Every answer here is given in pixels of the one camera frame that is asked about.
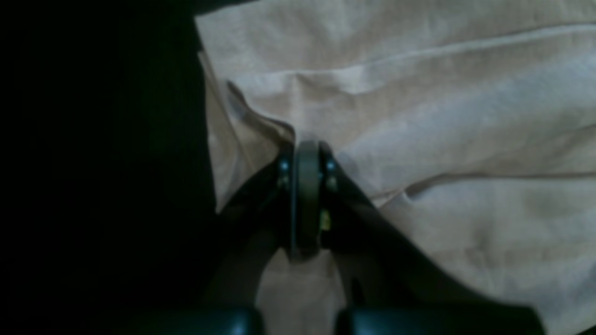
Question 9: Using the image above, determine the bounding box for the pink T-shirt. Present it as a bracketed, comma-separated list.
[195, 0, 596, 335]

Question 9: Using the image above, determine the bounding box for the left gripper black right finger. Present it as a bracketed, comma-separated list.
[319, 142, 494, 310]

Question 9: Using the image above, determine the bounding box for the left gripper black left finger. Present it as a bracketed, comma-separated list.
[200, 141, 322, 307]

